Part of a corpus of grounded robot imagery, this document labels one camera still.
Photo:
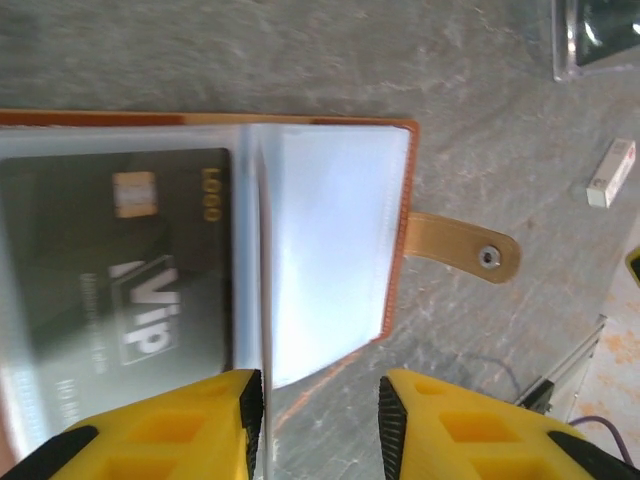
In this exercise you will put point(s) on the clear acrylic box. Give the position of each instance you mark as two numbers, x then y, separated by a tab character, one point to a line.
567	40

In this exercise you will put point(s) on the brown leather card holder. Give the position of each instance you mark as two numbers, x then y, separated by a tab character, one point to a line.
330	225

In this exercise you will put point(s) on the white eraser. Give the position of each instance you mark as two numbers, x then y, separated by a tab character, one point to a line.
611	175

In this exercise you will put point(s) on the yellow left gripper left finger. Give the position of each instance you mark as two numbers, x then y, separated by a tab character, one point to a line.
165	435

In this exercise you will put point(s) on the aluminium side rail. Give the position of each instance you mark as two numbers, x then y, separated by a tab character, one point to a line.
570	356

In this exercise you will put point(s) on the small black rail bracket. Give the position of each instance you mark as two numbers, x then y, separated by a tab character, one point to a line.
535	395

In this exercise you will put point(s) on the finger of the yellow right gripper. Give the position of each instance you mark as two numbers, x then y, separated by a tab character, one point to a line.
636	267

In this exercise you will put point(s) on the black vip card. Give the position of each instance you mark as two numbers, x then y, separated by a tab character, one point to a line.
100	250

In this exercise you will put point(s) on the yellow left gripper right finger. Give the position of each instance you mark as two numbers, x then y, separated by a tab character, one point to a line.
475	440

